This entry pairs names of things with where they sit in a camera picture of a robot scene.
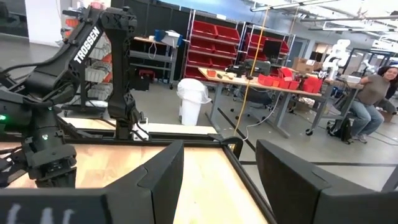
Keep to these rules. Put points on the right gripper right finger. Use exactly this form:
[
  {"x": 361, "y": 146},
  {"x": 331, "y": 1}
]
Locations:
[{"x": 289, "y": 186}]

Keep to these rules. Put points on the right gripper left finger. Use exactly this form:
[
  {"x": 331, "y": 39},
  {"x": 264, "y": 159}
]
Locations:
[{"x": 164, "y": 180}]

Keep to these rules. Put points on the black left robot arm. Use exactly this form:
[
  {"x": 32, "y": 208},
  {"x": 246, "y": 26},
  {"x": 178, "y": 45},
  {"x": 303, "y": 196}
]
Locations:
[{"x": 87, "y": 46}]

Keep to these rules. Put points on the black backpack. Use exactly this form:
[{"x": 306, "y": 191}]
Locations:
[{"x": 340, "y": 130}]

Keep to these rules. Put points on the white trash bin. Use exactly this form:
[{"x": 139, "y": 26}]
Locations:
[{"x": 191, "y": 102}]

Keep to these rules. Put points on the small parts bin rack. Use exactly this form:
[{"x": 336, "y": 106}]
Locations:
[{"x": 99, "y": 74}]

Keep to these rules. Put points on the red plastic bin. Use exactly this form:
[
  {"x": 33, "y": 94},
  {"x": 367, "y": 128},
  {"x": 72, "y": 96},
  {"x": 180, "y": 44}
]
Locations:
[
  {"x": 284, "y": 84},
  {"x": 294, "y": 85},
  {"x": 312, "y": 84},
  {"x": 286, "y": 72},
  {"x": 265, "y": 80}
]

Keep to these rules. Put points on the wooden work table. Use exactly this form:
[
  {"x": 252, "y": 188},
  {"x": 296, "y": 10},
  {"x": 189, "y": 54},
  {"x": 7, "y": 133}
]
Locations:
[{"x": 236, "y": 81}]

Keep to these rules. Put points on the cardboard box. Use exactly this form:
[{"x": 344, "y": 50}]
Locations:
[{"x": 303, "y": 65}]

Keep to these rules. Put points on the black equipment on work table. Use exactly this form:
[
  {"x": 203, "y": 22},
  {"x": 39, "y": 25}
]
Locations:
[{"x": 258, "y": 67}]

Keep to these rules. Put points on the black shelving desk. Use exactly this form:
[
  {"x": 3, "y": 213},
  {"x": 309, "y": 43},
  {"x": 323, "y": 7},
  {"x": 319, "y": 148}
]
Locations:
[{"x": 149, "y": 56}]

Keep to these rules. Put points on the person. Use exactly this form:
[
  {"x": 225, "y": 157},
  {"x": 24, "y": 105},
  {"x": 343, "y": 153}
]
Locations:
[{"x": 373, "y": 90}]

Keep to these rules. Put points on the red bin shelf rack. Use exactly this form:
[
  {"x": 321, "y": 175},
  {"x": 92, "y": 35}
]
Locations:
[
  {"x": 258, "y": 46},
  {"x": 214, "y": 46}
]

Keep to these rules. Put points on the white robot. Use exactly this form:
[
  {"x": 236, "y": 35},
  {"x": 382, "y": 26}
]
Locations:
[{"x": 339, "y": 49}]

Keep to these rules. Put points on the ceiling light strip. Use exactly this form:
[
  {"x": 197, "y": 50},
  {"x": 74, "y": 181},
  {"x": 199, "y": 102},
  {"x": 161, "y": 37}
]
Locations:
[{"x": 280, "y": 6}]

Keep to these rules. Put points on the white arm base bracket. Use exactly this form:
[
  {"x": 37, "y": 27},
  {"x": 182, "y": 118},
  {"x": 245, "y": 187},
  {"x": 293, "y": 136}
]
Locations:
[{"x": 141, "y": 127}]

